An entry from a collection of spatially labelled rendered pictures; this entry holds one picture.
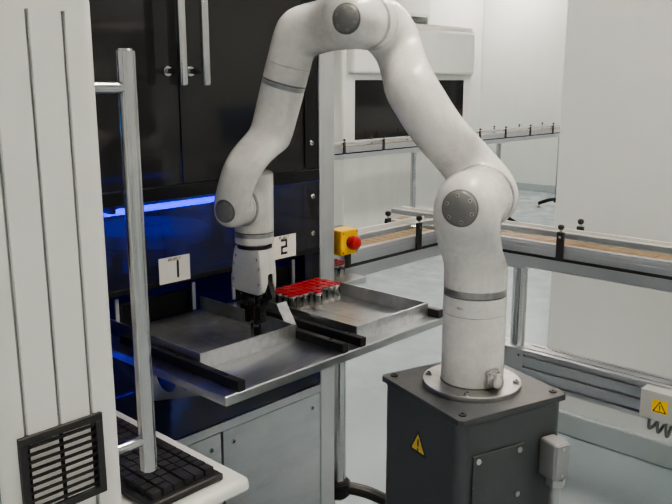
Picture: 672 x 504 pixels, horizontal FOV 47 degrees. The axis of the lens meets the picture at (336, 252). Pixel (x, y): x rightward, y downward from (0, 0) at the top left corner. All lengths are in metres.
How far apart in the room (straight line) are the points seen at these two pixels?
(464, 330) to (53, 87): 0.84
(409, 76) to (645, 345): 1.97
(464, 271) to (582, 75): 1.83
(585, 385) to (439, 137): 1.39
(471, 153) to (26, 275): 0.84
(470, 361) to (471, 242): 0.24
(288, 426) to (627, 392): 1.07
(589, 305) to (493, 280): 1.82
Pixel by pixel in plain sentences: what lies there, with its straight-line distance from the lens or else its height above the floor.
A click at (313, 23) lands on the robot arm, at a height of 1.54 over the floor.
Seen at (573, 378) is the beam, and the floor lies 0.50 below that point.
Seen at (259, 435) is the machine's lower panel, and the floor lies 0.52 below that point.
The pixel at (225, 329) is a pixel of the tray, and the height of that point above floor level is 0.88.
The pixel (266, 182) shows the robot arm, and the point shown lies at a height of 1.23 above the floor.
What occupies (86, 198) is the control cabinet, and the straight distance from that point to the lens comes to 1.03.
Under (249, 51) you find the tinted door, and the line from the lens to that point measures 1.92.
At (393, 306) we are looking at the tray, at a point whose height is 0.89.
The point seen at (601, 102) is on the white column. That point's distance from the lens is 3.13.
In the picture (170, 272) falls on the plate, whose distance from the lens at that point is 1.80.
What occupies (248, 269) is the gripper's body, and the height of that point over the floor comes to 1.04.
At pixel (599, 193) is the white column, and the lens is 3.15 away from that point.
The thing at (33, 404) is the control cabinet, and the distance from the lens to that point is 1.06.
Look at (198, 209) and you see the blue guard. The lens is 1.83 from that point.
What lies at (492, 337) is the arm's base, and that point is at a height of 0.97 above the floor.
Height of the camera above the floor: 1.44
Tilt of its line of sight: 12 degrees down
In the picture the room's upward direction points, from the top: straight up
